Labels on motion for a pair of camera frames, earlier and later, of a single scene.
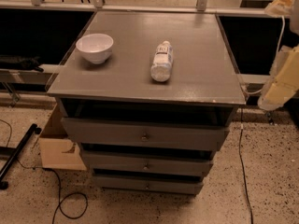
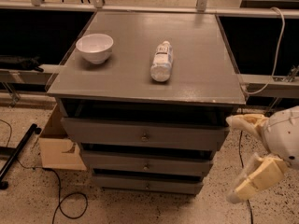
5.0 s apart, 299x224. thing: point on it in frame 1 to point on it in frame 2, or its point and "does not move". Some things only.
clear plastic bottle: (160, 69) does not move
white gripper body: (294, 23) to (282, 137)
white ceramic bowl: (95, 47) does not move
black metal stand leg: (17, 152) does not move
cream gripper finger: (282, 6) to (254, 122)
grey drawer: (150, 160) does not move
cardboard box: (58, 150) does not move
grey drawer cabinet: (139, 135) does not move
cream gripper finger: (282, 83) to (263, 172)
